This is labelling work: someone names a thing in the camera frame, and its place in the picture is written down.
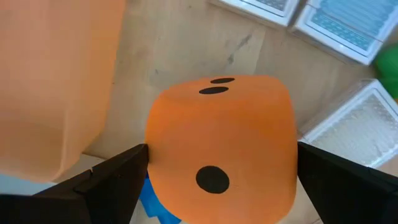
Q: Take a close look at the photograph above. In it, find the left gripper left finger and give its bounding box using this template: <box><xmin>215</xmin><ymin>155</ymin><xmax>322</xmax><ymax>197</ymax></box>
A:
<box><xmin>34</xmin><ymin>143</ymin><xmax>149</xmax><ymax>224</ymax></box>

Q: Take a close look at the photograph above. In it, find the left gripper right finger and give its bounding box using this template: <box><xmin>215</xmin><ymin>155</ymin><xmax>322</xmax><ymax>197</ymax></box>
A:
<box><xmin>297</xmin><ymin>141</ymin><xmax>398</xmax><ymax>224</ymax></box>

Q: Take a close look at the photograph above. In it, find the face-up playing card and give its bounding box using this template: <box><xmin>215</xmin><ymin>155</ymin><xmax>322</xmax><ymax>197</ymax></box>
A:
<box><xmin>298</xmin><ymin>78</ymin><xmax>398</xmax><ymax>169</ymax></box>

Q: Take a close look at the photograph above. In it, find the orange foam die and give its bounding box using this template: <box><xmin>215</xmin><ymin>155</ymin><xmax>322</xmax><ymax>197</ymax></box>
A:
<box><xmin>144</xmin><ymin>74</ymin><xmax>298</xmax><ymax>224</ymax></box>

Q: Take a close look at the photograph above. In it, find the green two-stud block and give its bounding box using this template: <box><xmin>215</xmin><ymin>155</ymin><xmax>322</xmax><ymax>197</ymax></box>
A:
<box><xmin>372</xmin><ymin>42</ymin><xmax>398</xmax><ymax>101</ymax></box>

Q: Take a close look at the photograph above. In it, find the rounded blue block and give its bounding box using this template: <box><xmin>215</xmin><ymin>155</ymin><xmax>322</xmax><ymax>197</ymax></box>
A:
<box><xmin>138</xmin><ymin>173</ymin><xmax>183</xmax><ymax>224</ymax></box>

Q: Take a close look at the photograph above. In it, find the orange plastic bin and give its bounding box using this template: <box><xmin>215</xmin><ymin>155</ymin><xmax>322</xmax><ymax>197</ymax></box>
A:
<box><xmin>0</xmin><ymin>0</ymin><xmax>127</xmax><ymax>183</ymax></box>

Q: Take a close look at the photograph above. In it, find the blue-backed playing card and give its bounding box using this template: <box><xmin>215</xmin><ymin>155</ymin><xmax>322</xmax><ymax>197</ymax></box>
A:
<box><xmin>289</xmin><ymin>0</ymin><xmax>398</xmax><ymax>67</ymax></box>

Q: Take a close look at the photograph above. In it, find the upper white playing card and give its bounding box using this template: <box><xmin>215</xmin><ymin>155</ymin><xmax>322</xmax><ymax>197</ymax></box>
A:
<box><xmin>208</xmin><ymin>0</ymin><xmax>301</xmax><ymax>28</ymax></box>

